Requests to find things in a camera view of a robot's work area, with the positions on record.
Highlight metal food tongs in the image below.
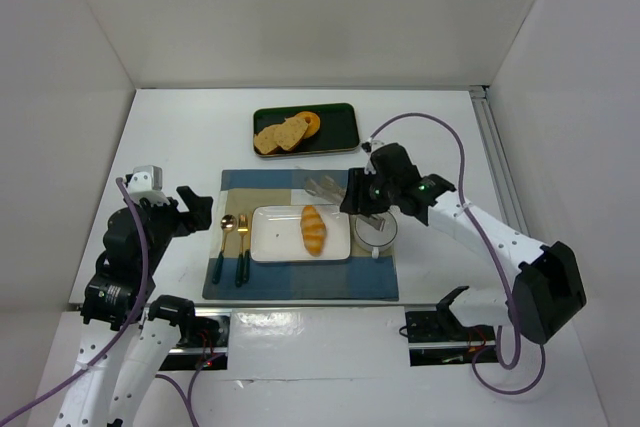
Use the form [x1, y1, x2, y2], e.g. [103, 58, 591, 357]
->
[304, 175, 385, 231]

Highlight striped golden bread roll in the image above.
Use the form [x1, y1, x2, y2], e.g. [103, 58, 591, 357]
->
[300, 205, 327, 257]

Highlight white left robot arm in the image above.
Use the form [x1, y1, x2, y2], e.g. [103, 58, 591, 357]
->
[55, 184, 213, 426]

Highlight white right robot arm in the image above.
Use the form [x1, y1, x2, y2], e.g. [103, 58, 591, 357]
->
[340, 143, 586, 345]

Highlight left bread slice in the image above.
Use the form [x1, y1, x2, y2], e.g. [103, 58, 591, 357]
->
[253, 124, 279, 155]

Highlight seeded bread slice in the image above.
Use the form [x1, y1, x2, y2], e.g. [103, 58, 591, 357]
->
[273, 117, 308, 151]

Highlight blue beige checked placemat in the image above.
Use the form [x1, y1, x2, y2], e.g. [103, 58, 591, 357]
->
[202, 169, 399, 302]

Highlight white rectangular plate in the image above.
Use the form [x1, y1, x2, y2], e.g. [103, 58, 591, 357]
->
[250, 204, 351, 263]

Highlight dark green serving tray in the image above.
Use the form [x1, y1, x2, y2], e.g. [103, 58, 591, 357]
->
[253, 103, 360, 158]

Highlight gold spoon green handle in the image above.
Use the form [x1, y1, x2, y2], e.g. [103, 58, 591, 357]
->
[211, 214, 237, 285]

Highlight white bowl with handles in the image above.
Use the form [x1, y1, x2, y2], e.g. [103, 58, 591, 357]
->
[352, 212, 398, 259]

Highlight gold fork green handle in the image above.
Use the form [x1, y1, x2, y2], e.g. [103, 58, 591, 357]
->
[235, 213, 250, 288]

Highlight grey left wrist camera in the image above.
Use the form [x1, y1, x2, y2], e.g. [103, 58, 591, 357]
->
[128, 165, 163, 192]

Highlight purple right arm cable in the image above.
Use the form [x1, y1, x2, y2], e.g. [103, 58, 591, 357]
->
[368, 113, 545, 393]

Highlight orange ring donut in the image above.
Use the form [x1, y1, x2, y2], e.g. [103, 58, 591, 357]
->
[295, 111, 321, 139]

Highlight aluminium frame rail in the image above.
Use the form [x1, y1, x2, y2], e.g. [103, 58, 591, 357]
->
[467, 85, 551, 302]

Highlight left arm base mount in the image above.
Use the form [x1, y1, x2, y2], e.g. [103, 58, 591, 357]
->
[160, 314, 230, 371]

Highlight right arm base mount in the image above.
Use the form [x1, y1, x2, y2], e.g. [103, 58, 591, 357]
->
[398, 310, 497, 367]

